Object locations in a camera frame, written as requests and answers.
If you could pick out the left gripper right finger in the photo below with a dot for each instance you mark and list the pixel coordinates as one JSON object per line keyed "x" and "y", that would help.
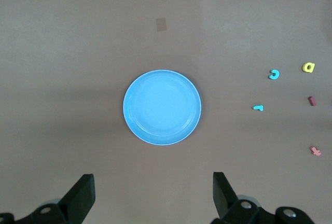
{"x": 225, "y": 200}

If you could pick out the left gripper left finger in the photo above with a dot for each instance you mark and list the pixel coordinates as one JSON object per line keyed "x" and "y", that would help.
{"x": 75, "y": 203}

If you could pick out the blue plate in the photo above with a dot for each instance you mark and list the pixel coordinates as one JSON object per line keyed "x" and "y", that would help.
{"x": 162, "y": 107}

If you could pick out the red foam letter t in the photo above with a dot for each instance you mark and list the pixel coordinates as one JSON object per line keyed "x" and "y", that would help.
{"x": 315, "y": 151}

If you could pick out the cyan foam letter c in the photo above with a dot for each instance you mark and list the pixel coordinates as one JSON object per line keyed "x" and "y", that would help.
{"x": 277, "y": 74}

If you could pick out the brown tape patch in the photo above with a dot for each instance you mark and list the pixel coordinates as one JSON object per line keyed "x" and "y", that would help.
{"x": 161, "y": 24}

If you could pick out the yellow foam letter a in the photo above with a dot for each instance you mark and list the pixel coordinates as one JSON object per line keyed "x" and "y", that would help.
{"x": 304, "y": 68}

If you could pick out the cyan foam letter r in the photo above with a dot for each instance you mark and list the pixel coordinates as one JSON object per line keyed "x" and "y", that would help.
{"x": 258, "y": 108}

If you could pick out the dark red foam letter l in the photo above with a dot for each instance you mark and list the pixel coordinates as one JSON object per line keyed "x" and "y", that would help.
{"x": 312, "y": 101}

